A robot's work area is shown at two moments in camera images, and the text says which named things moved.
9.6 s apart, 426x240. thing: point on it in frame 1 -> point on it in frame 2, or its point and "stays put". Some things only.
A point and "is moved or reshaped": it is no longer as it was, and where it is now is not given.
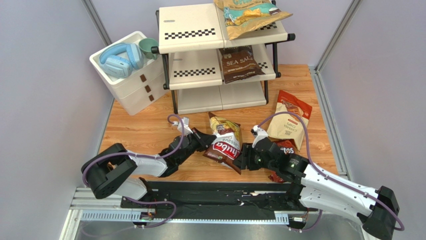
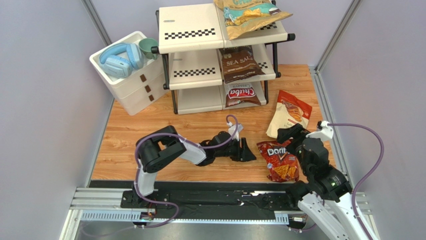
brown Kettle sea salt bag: (239, 63) stays put
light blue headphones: (119, 59) stays put
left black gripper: (204, 140) -> (244, 154)
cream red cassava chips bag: (290, 126) stays put
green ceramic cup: (145, 44) stays put
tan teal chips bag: (243, 17) stays put
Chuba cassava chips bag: (226, 148) is moved or reshaped
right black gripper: (250, 156) -> (292, 133)
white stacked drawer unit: (143, 85) stays put
